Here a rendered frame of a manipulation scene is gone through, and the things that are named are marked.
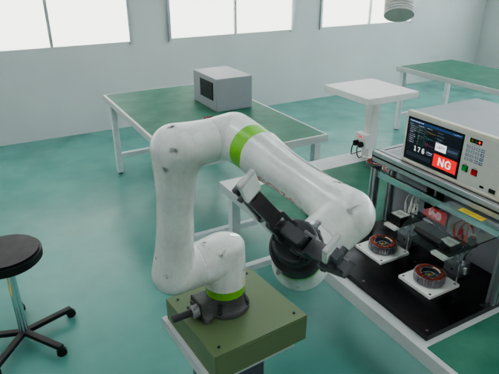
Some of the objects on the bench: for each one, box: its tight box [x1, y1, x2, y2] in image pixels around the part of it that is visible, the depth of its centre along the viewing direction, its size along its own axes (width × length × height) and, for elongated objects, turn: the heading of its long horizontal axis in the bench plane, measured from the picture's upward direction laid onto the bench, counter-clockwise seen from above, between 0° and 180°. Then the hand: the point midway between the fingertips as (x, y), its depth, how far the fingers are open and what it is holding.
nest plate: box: [398, 269, 460, 300], centre depth 177 cm, size 15×15×1 cm
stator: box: [413, 263, 446, 288], centre depth 176 cm, size 11×11×4 cm
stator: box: [368, 234, 397, 255], centre depth 195 cm, size 11×11×4 cm
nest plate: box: [356, 240, 409, 265], centre depth 196 cm, size 15×15×1 cm
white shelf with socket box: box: [324, 78, 419, 159], centre depth 276 cm, size 35×37×46 cm
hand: (287, 211), depth 61 cm, fingers open, 13 cm apart
